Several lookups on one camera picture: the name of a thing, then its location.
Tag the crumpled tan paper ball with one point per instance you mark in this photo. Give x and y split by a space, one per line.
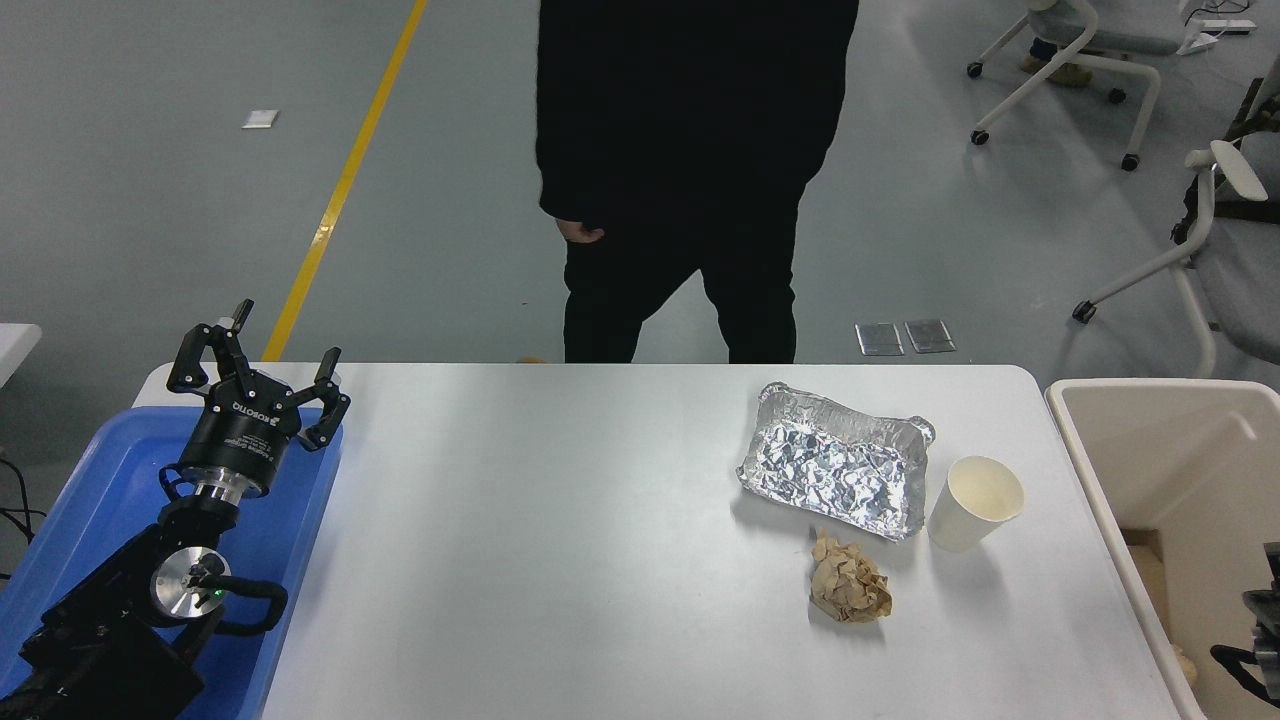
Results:
1185 667
848 585

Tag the person's hand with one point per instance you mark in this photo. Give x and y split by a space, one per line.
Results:
580 233

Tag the seated person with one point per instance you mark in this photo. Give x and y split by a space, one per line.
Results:
1065 72

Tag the large pale bin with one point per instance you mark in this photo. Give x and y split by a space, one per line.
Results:
1180 450

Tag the standing person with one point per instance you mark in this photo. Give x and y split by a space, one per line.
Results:
690 120

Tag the white paper cup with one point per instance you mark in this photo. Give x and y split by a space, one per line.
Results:
965 520

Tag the white side table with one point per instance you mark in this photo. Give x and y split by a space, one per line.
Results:
15 350

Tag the blue plastic tray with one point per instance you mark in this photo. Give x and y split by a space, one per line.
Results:
110 470

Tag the white power strip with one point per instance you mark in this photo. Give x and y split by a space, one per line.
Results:
1228 26

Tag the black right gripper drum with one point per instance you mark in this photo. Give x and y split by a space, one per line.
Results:
1265 615

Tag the crumpled foil tray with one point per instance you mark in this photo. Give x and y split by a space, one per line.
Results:
835 470

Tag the silver floor plate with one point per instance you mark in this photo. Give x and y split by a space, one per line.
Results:
930 336
880 339

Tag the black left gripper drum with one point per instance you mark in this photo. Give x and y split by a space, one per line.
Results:
240 435

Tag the white office chair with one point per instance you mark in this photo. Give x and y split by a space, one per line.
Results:
1205 200
1100 62

